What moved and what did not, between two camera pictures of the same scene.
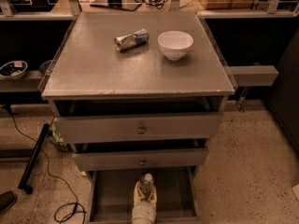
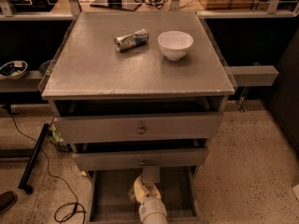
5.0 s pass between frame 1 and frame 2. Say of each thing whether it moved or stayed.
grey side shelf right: stayed
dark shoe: stayed
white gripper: moved
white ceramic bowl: stayed
